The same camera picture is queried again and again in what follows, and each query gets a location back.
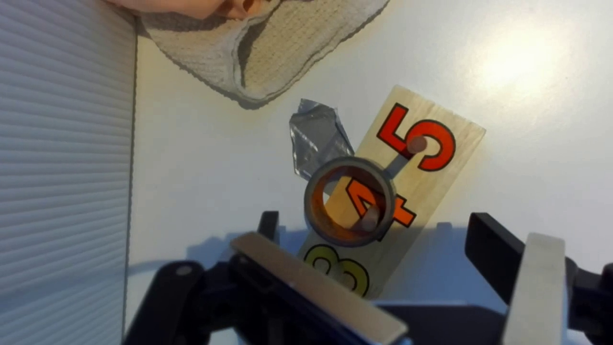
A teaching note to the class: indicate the beige cloth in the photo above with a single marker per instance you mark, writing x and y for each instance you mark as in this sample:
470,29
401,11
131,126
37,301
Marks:
280,50

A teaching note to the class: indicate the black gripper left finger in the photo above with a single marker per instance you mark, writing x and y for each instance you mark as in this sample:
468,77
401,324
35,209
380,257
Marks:
307,280

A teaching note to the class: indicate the crumpled silver foil piece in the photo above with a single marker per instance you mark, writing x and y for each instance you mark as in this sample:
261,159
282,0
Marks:
317,136

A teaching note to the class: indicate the wooden numbered peg board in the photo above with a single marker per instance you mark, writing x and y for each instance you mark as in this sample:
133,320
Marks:
422,159

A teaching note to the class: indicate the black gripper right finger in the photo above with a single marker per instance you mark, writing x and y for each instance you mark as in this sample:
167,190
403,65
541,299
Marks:
537,280

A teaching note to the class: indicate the pink cloth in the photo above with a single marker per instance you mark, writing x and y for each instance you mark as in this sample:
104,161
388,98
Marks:
192,6

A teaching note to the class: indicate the white plastic bin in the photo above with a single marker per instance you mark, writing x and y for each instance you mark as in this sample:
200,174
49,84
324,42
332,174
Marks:
64,165

